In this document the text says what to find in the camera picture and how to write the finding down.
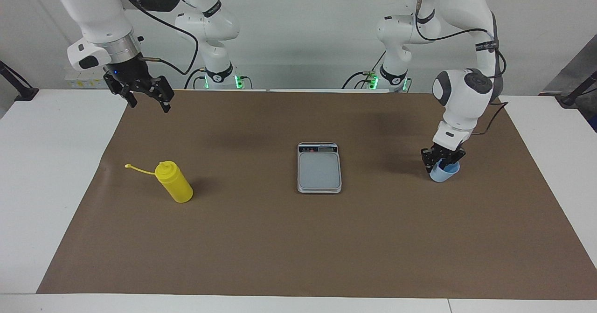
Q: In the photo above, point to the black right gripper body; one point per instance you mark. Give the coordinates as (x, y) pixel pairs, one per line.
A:
(130, 75)

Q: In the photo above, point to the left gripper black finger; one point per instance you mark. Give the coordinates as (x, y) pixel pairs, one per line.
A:
(458, 155)
(428, 159)

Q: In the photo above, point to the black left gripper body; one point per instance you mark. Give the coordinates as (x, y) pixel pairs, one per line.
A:
(445, 150)

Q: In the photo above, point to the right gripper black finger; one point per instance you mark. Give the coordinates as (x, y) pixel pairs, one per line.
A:
(165, 93)
(119, 89)

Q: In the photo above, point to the light blue plastic cup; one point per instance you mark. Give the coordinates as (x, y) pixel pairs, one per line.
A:
(443, 174)

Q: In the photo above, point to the yellow squeeze bottle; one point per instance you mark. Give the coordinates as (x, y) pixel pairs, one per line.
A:
(175, 184)

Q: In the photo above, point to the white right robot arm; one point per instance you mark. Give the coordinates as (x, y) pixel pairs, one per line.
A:
(93, 5)

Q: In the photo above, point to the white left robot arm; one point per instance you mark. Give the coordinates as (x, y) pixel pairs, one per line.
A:
(466, 5)

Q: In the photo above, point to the silver digital kitchen scale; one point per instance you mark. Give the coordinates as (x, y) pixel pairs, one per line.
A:
(319, 170)

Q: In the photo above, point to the black clamp stand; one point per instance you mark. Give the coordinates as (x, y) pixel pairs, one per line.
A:
(25, 93)
(569, 99)

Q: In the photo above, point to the brown paper mat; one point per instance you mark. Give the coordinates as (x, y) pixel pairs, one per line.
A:
(280, 247)

